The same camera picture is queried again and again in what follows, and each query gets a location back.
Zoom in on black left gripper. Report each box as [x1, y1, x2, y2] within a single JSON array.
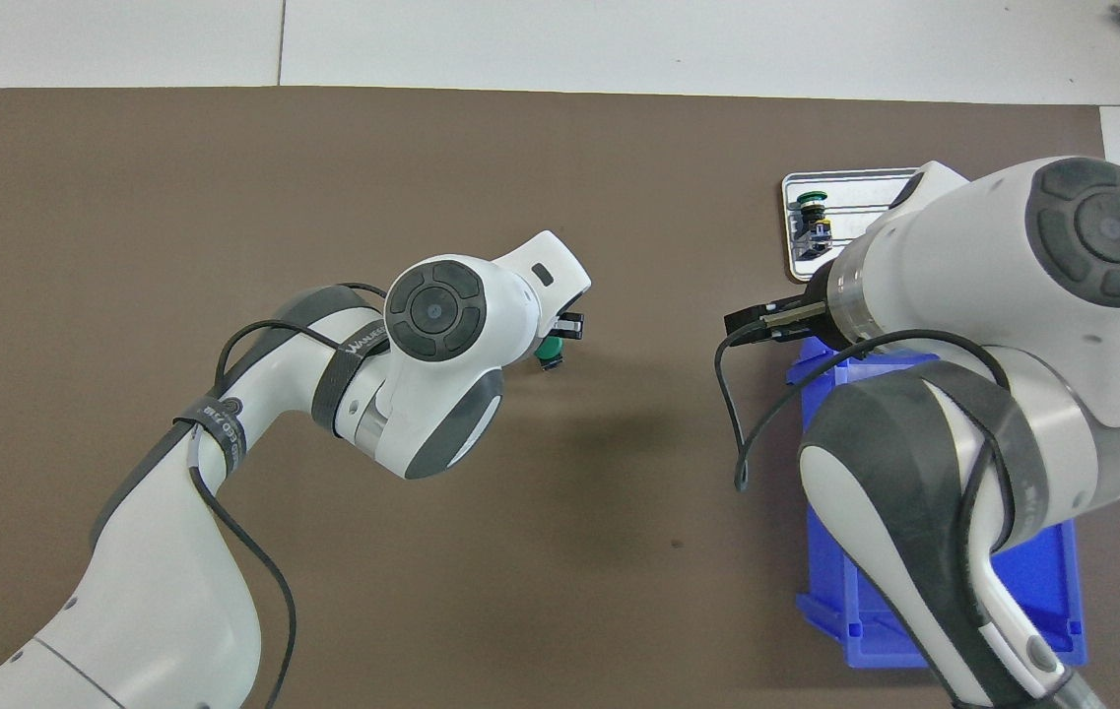
[[524, 311, 586, 361]]

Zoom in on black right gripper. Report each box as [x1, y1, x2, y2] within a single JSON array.
[[724, 281, 836, 346]]

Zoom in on silver metal tray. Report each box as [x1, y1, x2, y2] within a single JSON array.
[[780, 169, 927, 285]]

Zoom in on brown table mat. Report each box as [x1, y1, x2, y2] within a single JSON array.
[[0, 87, 1120, 709]]

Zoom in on blue plastic storage bin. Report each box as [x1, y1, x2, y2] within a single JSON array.
[[784, 340, 1088, 671]]

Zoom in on black velcro cable strap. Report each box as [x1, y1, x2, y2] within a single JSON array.
[[172, 392, 247, 476], [919, 356, 1048, 557], [309, 313, 390, 436]]

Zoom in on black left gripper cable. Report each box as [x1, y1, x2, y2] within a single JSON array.
[[187, 284, 393, 709]]

